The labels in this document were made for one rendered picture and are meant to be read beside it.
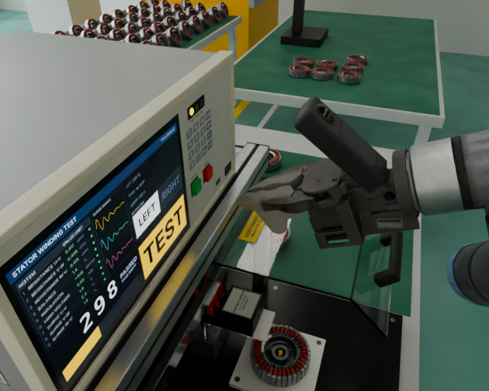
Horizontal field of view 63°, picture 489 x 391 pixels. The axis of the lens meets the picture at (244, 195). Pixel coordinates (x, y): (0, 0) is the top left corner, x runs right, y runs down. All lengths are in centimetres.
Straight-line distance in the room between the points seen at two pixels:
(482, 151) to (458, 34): 529
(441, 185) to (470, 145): 4
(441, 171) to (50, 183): 34
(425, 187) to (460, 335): 163
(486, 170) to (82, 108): 40
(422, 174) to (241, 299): 42
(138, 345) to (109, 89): 29
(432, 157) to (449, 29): 526
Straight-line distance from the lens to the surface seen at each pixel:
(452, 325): 205
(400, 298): 103
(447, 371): 190
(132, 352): 46
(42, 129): 43
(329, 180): 45
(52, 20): 449
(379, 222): 47
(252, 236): 64
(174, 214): 50
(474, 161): 42
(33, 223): 32
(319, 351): 86
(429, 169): 43
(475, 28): 570
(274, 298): 94
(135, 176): 41
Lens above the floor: 149
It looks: 36 degrees down
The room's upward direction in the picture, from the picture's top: straight up
